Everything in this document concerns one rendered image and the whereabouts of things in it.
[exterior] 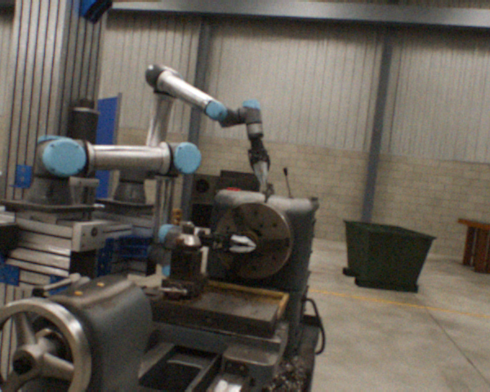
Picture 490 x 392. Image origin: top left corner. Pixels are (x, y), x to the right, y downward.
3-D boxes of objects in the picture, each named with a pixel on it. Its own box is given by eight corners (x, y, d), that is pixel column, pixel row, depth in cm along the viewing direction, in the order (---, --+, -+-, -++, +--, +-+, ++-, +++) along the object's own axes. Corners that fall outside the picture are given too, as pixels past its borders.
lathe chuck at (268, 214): (211, 260, 189) (232, 191, 186) (280, 285, 183) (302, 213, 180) (205, 264, 180) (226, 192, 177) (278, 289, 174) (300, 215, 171)
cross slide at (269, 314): (144, 295, 135) (144, 281, 135) (278, 320, 126) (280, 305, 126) (117, 309, 119) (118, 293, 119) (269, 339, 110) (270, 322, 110)
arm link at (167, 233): (164, 243, 170) (167, 222, 170) (190, 247, 168) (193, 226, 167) (156, 246, 162) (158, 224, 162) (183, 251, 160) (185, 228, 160)
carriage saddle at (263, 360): (143, 312, 138) (144, 293, 137) (287, 340, 128) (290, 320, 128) (90, 344, 108) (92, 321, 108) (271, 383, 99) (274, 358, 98)
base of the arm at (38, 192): (16, 200, 147) (19, 171, 146) (49, 200, 161) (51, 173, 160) (51, 206, 142) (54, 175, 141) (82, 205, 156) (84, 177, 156)
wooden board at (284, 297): (199, 288, 175) (200, 278, 174) (287, 303, 167) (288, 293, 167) (171, 307, 145) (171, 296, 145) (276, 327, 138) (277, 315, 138)
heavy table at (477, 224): (451, 259, 1022) (457, 217, 1017) (470, 261, 1015) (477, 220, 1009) (474, 272, 864) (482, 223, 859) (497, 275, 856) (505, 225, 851)
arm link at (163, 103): (128, 176, 206) (150, 62, 201) (146, 178, 220) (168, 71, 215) (149, 182, 202) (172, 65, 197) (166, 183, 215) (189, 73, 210)
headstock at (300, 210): (231, 256, 255) (238, 189, 253) (312, 268, 245) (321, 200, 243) (198, 275, 197) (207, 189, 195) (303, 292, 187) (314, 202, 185)
